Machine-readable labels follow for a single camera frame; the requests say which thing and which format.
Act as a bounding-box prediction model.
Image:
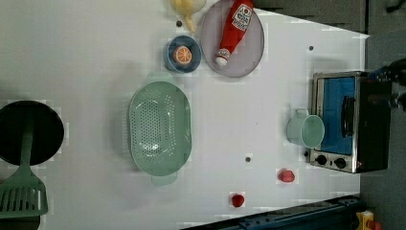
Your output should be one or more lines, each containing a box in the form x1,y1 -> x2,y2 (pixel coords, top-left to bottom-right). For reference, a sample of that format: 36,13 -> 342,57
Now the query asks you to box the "green plastic strainer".
127,72 -> 192,186

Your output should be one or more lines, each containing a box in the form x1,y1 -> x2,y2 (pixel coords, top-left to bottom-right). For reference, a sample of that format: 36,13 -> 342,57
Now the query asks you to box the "orange slice toy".
173,46 -> 192,65

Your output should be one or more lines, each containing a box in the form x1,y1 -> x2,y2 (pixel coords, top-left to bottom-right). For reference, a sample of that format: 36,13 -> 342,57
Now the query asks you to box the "grey round plate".
200,0 -> 264,78

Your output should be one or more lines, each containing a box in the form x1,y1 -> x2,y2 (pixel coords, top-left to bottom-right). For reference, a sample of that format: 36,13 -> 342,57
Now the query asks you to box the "blue bowl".
163,35 -> 202,74

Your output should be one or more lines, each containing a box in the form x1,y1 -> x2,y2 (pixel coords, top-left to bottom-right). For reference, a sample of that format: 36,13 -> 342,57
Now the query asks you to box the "small red toy fruit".
232,194 -> 245,208

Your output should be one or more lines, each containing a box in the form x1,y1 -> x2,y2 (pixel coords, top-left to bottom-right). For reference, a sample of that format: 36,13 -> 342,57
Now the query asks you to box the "red strawberry toy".
278,170 -> 295,183

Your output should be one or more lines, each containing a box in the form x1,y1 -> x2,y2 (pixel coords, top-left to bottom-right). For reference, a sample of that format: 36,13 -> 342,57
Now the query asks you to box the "green mug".
286,108 -> 325,149

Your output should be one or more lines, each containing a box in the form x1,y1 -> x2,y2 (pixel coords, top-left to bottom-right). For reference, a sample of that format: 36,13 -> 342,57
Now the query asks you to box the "yellow banana toy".
169,0 -> 207,34

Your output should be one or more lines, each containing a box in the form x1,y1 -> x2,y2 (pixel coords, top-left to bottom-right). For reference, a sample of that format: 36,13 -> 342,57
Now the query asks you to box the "red ketchup bottle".
215,0 -> 254,66

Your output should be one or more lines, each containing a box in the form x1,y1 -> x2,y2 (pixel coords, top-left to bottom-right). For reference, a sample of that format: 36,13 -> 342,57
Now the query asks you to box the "black toaster oven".
309,71 -> 392,173

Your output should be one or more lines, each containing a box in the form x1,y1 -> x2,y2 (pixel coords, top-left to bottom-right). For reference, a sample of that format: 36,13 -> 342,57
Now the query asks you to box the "black frying pan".
0,100 -> 65,167

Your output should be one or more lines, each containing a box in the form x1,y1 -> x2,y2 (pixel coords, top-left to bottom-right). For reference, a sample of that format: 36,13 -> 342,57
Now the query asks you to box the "green slotted spatula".
0,114 -> 48,219

